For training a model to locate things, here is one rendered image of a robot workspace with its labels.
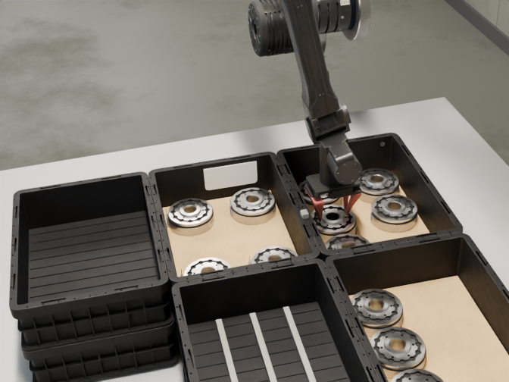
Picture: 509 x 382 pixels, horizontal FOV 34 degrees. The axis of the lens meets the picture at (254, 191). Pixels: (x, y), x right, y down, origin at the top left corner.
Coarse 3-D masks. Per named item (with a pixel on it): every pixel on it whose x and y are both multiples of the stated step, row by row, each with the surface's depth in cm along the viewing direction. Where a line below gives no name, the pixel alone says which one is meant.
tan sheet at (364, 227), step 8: (400, 192) 194; (360, 200) 192; (352, 208) 189; (360, 208) 189; (368, 208) 189; (360, 216) 187; (368, 216) 187; (360, 224) 184; (368, 224) 184; (416, 224) 183; (424, 224) 183; (360, 232) 182; (368, 232) 182; (376, 232) 182; (384, 232) 182; (408, 232) 181; (416, 232) 181; (424, 232) 181; (368, 240) 180; (376, 240) 179; (384, 240) 179
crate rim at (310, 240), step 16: (224, 160) 190; (240, 160) 190; (272, 160) 189; (288, 192) 178; (160, 208) 176; (160, 224) 171; (304, 224) 169; (304, 256) 161; (208, 272) 158; (224, 272) 158
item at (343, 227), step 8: (328, 208) 184; (336, 208) 184; (312, 216) 182; (344, 216) 182; (352, 216) 182; (320, 224) 180; (328, 224) 180; (336, 224) 179; (344, 224) 179; (352, 224) 179; (328, 232) 178; (336, 232) 177; (344, 232) 178
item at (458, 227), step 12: (408, 156) 188; (288, 168) 186; (420, 168) 184; (288, 180) 182; (300, 192) 178; (432, 192) 176; (300, 204) 175; (444, 204) 173; (312, 228) 168; (456, 228) 166; (396, 240) 163; (408, 240) 163; (324, 252) 161; (336, 252) 161
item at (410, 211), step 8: (376, 200) 186; (384, 200) 186; (400, 200) 186; (408, 200) 186; (376, 208) 184; (408, 208) 183; (416, 208) 183; (376, 216) 182; (384, 216) 181; (392, 216) 181; (400, 216) 181; (408, 216) 181
